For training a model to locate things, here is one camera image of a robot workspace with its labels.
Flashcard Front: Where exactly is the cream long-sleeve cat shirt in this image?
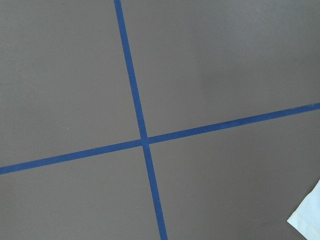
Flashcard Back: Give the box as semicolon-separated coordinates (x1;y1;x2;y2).
287;181;320;240

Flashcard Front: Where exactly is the long blue tape strip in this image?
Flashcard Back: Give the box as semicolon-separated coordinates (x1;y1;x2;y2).
114;0;168;240

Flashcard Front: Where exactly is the crossing blue tape strip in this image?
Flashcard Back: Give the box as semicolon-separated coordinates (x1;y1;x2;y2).
0;103;320;175

